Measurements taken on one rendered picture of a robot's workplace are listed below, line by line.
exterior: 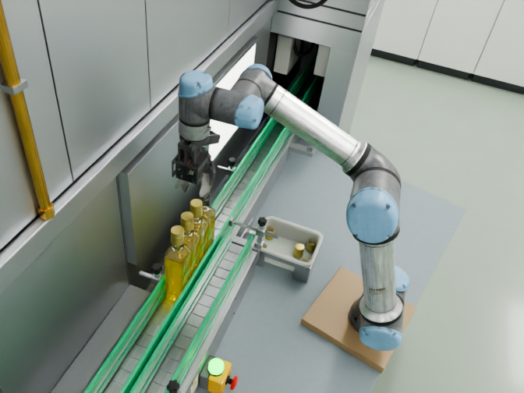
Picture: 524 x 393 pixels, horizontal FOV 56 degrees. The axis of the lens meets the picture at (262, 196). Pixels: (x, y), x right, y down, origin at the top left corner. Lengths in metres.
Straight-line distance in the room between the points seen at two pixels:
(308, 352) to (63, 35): 1.12
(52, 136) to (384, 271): 0.82
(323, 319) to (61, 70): 1.10
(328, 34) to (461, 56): 3.05
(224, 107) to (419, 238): 1.18
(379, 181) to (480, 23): 3.86
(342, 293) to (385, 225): 0.63
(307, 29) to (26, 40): 1.42
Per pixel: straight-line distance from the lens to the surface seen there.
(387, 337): 1.43
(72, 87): 1.02
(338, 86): 2.20
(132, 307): 1.51
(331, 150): 1.24
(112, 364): 1.37
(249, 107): 1.09
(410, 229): 2.08
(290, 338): 1.62
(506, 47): 5.04
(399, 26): 5.00
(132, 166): 1.26
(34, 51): 0.92
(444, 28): 4.97
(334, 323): 1.65
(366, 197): 1.13
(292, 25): 2.15
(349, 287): 1.77
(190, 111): 1.14
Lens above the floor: 2.11
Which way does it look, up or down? 42 degrees down
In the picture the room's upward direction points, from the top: 8 degrees clockwise
